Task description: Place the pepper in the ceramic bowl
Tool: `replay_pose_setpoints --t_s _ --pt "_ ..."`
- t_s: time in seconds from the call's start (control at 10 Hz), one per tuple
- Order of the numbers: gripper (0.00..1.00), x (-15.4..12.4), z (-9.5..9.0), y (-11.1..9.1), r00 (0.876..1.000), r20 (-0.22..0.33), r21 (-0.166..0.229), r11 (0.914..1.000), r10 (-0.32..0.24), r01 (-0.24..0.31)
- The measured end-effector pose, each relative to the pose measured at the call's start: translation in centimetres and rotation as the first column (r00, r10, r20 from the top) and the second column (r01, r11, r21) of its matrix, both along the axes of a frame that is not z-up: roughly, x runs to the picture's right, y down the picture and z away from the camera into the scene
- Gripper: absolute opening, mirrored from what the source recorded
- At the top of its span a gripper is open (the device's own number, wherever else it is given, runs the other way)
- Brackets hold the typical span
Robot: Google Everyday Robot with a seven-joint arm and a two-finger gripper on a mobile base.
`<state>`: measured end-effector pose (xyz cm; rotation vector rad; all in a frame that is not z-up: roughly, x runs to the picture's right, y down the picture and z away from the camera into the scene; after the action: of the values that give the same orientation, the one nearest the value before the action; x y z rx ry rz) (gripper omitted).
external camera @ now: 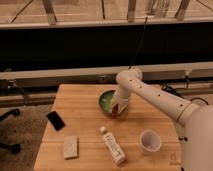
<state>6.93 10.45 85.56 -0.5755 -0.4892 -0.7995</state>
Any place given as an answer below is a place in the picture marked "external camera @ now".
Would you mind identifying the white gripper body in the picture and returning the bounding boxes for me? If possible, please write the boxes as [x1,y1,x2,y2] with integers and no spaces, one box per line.
[111,89,130,112]

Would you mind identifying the black cable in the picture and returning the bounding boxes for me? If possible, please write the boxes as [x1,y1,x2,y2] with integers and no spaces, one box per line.
[128,16,149,70]

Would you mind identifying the white plastic cup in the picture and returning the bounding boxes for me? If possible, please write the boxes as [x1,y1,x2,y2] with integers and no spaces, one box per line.
[139,130,162,155]

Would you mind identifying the metal window rail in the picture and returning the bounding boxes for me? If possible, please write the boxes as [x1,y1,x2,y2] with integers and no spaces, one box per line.
[0,62,213,88]

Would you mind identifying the black smartphone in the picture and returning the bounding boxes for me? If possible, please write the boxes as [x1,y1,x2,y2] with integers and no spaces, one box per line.
[47,111,65,131]

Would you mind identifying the beige sponge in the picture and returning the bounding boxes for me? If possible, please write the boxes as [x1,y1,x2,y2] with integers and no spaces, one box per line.
[64,136,78,160]

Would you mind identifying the green ceramic bowl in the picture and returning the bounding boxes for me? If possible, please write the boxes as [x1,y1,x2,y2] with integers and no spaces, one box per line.
[99,90,116,118]

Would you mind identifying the white squeeze bottle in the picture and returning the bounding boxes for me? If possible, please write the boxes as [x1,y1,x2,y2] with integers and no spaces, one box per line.
[100,126,126,165]

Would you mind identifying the red pepper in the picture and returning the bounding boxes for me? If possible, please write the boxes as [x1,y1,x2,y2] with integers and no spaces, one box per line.
[111,104,119,117]

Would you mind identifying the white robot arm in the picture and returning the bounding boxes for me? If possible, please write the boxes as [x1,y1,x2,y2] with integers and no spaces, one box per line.
[110,68,213,171]

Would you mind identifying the black office chair base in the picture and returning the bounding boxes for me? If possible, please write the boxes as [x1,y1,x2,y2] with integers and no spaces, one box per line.
[0,108,22,155]

